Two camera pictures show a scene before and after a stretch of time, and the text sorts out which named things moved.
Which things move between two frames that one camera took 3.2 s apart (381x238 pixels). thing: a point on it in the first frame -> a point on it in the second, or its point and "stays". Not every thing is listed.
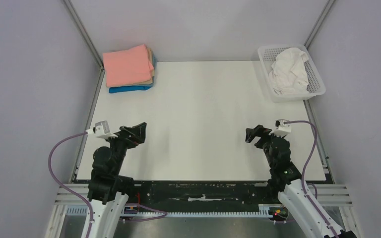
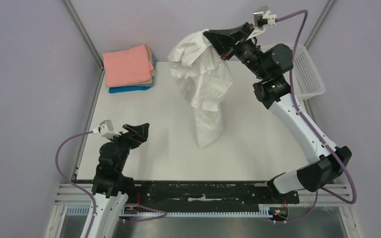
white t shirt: x=288 y=75 -> x=203 y=77
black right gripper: x=264 y=139 -> x=235 y=42
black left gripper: x=131 y=139 stays
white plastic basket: x=316 y=87 stays
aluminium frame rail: x=76 y=195 stays
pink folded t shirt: x=127 y=67 stays
